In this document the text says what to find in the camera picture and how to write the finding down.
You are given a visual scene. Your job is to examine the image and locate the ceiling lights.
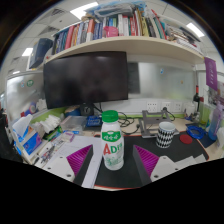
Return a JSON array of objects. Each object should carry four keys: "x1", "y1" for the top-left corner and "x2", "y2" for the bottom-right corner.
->
[{"x1": 12, "y1": 1, "x2": 206, "y2": 75}]

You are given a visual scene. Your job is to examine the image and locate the purple translucent water bottle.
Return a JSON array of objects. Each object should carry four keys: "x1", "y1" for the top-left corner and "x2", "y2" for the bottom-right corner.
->
[{"x1": 207, "y1": 103, "x2": 224, "y2": 141}]

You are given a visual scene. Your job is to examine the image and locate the black white checkered mug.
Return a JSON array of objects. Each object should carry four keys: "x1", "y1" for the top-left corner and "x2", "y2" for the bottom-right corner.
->
[{"x1": 155, "y1": 121, "x2": 177, "y2": 149}]

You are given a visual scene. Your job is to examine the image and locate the flat round red coaster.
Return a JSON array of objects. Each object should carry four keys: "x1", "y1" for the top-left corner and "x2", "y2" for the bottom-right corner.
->
[{"x1": 179, "y1": 133, "x2": 194, "y2": 145}]

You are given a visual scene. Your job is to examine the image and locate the black computer monitor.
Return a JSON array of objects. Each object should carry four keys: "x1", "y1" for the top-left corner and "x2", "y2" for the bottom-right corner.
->
[{"x1": 42, "y1": 50, "x2": 130, "y2": 117}]

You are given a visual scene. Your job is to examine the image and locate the white paper sheet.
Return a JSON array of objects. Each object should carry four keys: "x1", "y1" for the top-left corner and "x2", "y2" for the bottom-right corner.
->
[{"x1": 42, "y1": 134, "x2": 103, "y2": 190}]

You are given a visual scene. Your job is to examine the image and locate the white drink bottle green cap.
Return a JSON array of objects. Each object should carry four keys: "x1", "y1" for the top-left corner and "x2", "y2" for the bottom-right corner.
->
[{"x1": 100, "y1": 109, "x2": 125, "y2": 171}]

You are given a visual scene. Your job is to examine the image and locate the purple hanging banner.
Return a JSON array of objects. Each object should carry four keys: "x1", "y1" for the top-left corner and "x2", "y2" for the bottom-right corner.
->
[{"x1": 203, "y1": 56, "x2": 219, "y2": 92}]

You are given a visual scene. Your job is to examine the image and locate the dark navy mouse pad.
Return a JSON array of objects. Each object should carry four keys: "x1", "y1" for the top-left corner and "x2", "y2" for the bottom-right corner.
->
[{"x1": 192, "y1": 129, "x2": 218, "y2": 150}]

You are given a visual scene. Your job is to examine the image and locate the blue tissue box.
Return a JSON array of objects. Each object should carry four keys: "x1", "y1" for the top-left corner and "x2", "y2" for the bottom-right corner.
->
[{"x1": 11, "y1": 113, "x2": 44, "y2": 156}]

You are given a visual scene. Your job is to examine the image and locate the clear plastic box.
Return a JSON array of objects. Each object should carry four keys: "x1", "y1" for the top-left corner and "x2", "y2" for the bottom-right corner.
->
[{"x1": 59, "y1": 115, "x2": 88, "y2": 134}]

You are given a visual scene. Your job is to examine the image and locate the large black desk mat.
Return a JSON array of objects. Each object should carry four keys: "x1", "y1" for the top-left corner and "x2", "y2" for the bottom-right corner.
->
[{"x1": 94, "y1": 134, "x2": 210, "y2": 190}]

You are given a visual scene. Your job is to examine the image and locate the white paper slip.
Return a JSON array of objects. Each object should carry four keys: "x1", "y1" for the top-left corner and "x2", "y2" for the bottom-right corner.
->
[{"x1": 193, "y1": 153, "x2": 208, "y2": 165}]

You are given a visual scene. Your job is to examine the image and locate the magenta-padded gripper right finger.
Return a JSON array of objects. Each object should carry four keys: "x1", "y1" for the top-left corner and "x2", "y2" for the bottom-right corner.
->
[{"x1": 132, "y1": 144, "x2": 183, "y2": 187}]

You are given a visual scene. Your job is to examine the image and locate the blue electronic device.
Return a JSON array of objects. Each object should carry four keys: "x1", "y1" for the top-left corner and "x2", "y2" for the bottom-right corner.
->
[{"x1": 85, "y1": 115, "x2": 103, "y2": 128}]

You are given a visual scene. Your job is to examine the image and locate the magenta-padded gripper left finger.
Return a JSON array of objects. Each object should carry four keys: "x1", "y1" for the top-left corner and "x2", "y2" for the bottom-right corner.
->
[{"x1": 42, "y1": 143, "x2": 95, "y2": 187}]

